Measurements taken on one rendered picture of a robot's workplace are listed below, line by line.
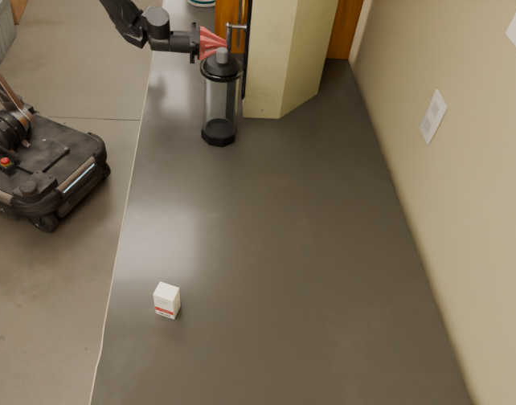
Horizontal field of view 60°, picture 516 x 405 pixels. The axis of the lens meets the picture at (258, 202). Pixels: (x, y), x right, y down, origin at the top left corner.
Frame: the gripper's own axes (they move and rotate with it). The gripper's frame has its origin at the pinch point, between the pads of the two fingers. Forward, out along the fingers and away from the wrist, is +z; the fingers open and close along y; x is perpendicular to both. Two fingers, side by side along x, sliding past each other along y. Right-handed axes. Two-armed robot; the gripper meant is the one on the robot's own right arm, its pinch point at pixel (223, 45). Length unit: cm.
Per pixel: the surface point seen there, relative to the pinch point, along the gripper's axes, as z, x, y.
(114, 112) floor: -58, 132, 99
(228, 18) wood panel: 2.7, 11.7, 29.6
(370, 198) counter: 39, 13, -41
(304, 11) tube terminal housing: 19.7, -13.4, -1.8
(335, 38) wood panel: 41, 16, 29
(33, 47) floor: -124, 144, 170
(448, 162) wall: 49, -8, -45
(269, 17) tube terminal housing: 10.7, -12.7, -4.4
